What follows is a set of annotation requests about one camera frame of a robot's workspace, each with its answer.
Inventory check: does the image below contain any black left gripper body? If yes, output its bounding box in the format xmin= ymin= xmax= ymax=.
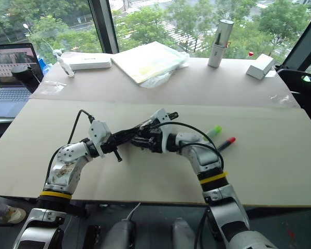
xmin=100 ymin=133 xmax=123 ymax=163

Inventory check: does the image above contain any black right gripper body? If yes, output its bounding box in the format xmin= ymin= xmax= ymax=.
xmin=140 ymin=119 xmax=163 ymax=154

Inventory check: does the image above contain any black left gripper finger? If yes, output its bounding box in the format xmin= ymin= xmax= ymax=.
xmin=111 ymin=125 xmax=143 ymax=140
xmin=114 ymin=129 xmax=142 ymax=144

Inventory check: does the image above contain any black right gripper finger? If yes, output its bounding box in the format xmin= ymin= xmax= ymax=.
xmin=130 ymin=141 xmax=153 ymax=153
xmin=131 ymin=130 xmax=146 ymax=143

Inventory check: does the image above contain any green highlighter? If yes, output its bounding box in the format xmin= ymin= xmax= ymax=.
xmin=202 ymin=125 xmax=223 ymax=142

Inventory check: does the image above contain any red marker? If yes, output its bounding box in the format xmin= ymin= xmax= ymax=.
xmin=216 ymin=136 xmax=237 ymax=153

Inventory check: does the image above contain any clear plastic bag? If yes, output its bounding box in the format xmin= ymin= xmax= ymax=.
xmin=139 ymin=51 xmax=191 ymax=89

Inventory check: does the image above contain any flat pack in plastic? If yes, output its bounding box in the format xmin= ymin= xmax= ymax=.
xmin=110 ymin=41 xmax=190 ymax=85

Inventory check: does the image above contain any white flat box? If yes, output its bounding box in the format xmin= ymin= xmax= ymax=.
xmin=67 ymin=53 xmax=112 ymax=71

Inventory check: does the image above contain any clear tape patch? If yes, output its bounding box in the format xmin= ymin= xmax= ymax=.
xmin=37 ymin=80 xmax=67 ymax=95
xmin=268 ymin=94 xmax=300 ymax=108

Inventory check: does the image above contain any grey rounded shape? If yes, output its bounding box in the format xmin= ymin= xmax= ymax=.
xmin=101 ymin=219 xmax=137 ymax=249
xmin=171 ymin=217 xmax=198 ymax=249

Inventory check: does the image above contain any small white plastic bottle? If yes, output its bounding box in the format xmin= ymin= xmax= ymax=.
xmin=53 ymin=49 xmax=76 ymax=78

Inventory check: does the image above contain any blue plastic object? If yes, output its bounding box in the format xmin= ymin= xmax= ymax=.
xmin=37 ymin=58 xmax=53 ymax=78

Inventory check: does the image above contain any silver and white cylinder bottle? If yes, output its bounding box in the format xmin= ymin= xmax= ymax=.
xmin=207 ymin=19 xmax=235 ymax=69

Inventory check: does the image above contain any grey open laptop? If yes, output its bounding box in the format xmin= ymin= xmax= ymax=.
xmin=0 ymin=43 xmax=45 ymax=119

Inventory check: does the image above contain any black cylinder device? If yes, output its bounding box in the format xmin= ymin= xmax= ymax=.
xmin=10 ymin=65 xmax=42 ymax=94

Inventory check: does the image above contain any white sneaker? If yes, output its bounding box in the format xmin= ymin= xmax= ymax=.
xmin=1 ymin=206 xmax=27 ymax=225

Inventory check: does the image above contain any small white cardboard box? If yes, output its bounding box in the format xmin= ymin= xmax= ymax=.
xmin=246 ymin=53 xmax=275 ymax=81

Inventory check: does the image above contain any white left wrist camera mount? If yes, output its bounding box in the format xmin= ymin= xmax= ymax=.
xmin=88 ymin=120 xmax=112 ymax=159

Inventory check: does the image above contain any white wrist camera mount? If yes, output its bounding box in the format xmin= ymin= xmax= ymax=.
xmin=150 ymin=108 xmax=172 ymax=154
xmin=88 ymin=120 xmax=112 ymax=159

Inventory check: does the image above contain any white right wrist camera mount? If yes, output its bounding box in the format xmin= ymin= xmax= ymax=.
xmin=150 ymin=108 xmax=172 ymax=154

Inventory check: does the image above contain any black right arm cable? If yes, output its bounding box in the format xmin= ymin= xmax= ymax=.
xmin=151 ymin=121 xmax=225 ymax=173

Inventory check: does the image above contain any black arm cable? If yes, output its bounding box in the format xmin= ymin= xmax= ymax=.
xmin=45 ymin=109 xmax=96 ymax=186
xmin=151 ymin=121 xmax=225 ymax=173

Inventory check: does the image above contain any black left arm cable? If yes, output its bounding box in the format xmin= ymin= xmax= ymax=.
xmin=45 ymin=109 xmax=96 ymax=186

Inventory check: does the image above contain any thin white cable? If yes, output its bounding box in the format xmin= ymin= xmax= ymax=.
xmin=124 ymin=202 xmax=142 ymax=223

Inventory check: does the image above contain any thin black cable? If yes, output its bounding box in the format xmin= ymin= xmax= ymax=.
xmin=193 ymin=209 xmax=210 ymax=249

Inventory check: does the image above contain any dark window frame post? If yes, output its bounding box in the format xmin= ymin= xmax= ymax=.
xmin=89 ymin=0 xmax=120 ymax=54

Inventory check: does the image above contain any dark slanted window frame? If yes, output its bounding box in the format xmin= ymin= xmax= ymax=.
xmin=281 ymin=0 xmax=311 ymax=71

